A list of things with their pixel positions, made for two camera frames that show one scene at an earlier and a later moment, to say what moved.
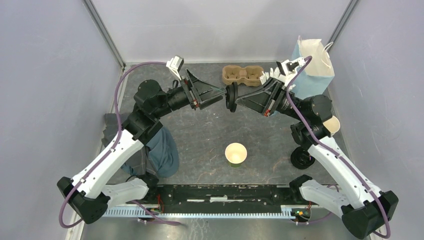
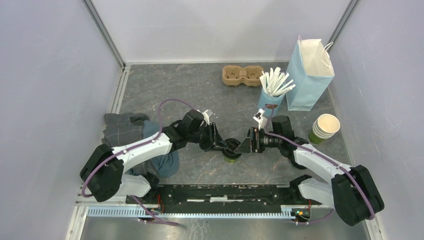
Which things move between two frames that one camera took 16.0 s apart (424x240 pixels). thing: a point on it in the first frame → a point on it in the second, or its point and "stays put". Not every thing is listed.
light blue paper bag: [314, 78] stays put
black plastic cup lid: [231, 96] → [232, 143]
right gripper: [265, 98] → [252, 144]
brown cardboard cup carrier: [249, 76] stays put
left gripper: [204, 91] → [213, 138]
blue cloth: [163, 154] stays put
